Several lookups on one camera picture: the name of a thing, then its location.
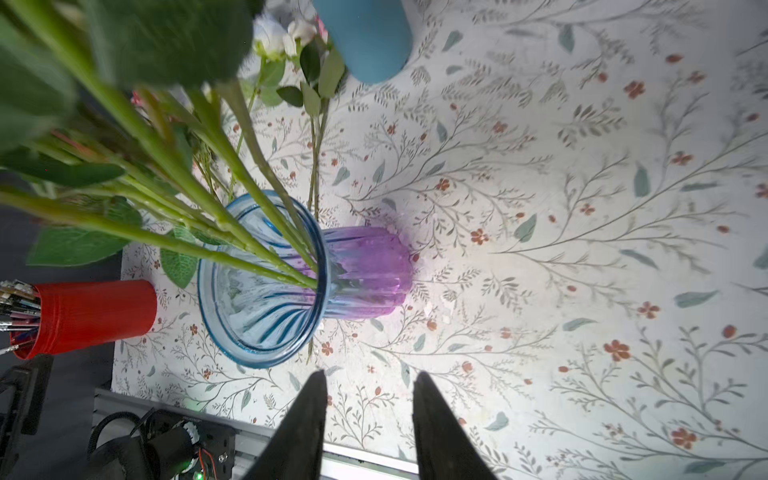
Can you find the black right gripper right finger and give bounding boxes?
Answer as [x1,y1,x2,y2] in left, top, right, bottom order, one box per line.
[412,371,496,480]

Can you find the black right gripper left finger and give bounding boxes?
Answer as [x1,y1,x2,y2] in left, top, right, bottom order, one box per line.
[242,370,328,479]

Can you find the purple ribbed glass vase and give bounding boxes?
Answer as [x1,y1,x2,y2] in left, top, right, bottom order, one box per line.
[197,190,415,370]

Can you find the coral pink rose stem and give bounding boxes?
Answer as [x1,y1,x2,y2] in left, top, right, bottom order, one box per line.
[1,185,318,289]

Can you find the teal cylindrical vase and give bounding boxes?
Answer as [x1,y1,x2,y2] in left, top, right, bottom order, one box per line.
[313,0,413,84]

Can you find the deep pink rose stem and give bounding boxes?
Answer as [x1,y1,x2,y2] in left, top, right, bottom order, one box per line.
[1,1,318,282]

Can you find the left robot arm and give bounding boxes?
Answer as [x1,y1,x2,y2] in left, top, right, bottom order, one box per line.
[1,355,237,479]

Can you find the red pen cup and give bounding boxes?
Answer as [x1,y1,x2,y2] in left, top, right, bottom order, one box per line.
[10,280,157,360]

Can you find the white and magenta rosebud stems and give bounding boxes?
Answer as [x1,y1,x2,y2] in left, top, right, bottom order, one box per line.
[250,12,346,217]

